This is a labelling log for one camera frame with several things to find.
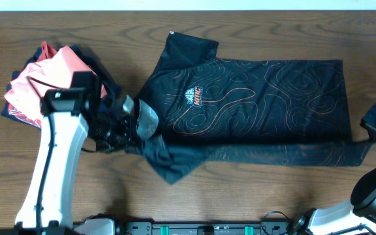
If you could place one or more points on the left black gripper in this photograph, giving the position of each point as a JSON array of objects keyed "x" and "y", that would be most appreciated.
[{"x": 127, "y": 140}]

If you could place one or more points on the black orange patterned jersey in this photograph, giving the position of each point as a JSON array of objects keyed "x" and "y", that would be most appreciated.
[{"x": 196, "y": 107}]

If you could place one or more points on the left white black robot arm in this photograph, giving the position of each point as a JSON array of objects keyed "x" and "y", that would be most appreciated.
[{"x": 69, "y": 117}]

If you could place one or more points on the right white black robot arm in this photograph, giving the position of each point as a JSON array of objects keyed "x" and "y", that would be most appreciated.
[{"x": 354, "y": 216}]

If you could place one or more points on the folded salmon pink shirt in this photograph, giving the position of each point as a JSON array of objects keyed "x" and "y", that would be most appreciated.
[{"x": 52, "y": 70}]

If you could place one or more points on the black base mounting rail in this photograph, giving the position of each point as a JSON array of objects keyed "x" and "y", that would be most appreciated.
[{"x": 268, "y": 225}]

